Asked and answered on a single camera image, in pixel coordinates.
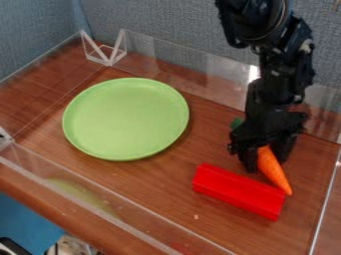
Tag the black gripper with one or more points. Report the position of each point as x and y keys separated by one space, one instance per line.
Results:
x=269 y=124

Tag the orange toy carrot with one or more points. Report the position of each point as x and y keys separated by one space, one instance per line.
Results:
x=267 y=165

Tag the red rectangular block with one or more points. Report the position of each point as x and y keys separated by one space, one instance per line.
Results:
x=238 y=190

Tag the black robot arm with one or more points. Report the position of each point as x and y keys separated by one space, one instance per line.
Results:
x=265 y=26

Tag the green round plate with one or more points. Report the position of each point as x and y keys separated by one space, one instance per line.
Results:
x=124 y=119

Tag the clear acrylic corner bracket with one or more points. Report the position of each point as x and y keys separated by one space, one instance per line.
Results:
x=100 y=53

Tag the clear acrylic enclosure wall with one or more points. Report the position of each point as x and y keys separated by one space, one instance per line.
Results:
x=134 y=207

